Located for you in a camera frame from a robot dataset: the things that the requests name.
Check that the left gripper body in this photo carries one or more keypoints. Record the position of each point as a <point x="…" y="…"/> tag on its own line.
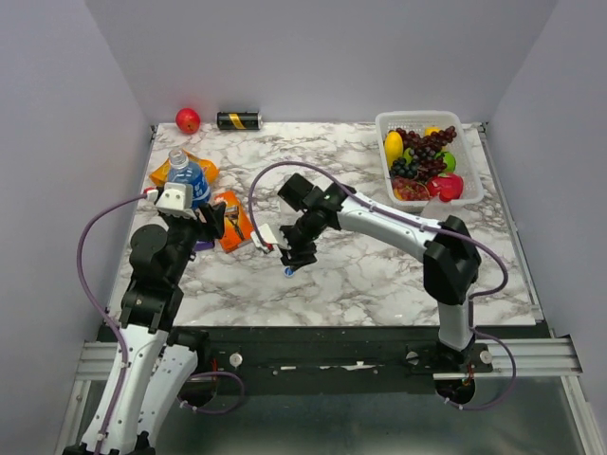
<point x="207" y="230"/>

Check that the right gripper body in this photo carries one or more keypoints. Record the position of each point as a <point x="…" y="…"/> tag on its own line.
<point x="300" y="240"/>

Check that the blue label plastic bottle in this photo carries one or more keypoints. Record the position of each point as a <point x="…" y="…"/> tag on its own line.
<point x="184" y="170"/>

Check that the red label plastic bottle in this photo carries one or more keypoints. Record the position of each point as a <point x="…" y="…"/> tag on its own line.
<point x="436" y="209"/>

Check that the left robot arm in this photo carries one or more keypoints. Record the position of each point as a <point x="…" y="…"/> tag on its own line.
<point x="153" y="360"/>

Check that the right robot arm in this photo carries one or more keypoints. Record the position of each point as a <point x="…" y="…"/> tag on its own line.
<point x="450" y="260"/>

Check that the purple toothpaste box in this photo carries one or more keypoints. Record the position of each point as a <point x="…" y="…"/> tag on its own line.
<point x="203" y="245"/>

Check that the orange razor box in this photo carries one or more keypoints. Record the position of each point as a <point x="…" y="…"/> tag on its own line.
<point x="238" y="227"/>

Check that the orange snack bag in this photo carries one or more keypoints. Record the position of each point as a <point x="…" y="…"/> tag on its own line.
<point x="159" y="176"/>

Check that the black gold can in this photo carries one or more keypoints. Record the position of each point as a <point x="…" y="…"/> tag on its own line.
<point x="239" y="121"/>

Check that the red grape bunch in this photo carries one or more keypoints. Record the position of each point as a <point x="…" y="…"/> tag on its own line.
<point x="405" y="189"/>

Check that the dark blue grape bunch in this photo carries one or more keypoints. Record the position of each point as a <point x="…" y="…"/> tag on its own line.
<point x="401" y="168"/>

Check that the yellow mango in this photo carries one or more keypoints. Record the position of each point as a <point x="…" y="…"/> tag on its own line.
<point x="393" y="147"/>

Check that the purple grape bunch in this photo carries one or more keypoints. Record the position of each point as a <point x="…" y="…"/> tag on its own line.
<point x="425" y="149"/>

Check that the red apple in basket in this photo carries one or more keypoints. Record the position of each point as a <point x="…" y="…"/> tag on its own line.
<point x="446" y="187"/>

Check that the green apple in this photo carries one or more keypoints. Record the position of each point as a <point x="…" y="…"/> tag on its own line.
<point x="445" y="162"/>

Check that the yellow lemon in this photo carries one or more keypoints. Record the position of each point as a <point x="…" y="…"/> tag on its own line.
<point x="433" y="132"/>

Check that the white fruit basket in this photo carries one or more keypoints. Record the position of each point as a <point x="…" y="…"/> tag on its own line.
<point x="419" y="121"/>

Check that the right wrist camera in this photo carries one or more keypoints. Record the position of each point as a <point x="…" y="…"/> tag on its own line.
<point x="266" y="237"/>

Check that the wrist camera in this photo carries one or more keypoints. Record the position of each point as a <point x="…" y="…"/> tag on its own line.
<point x="266" y="237"/>
<point x="176" y="199"/>

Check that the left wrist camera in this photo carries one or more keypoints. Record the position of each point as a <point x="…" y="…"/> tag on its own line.
<point x="176" y="199"/>

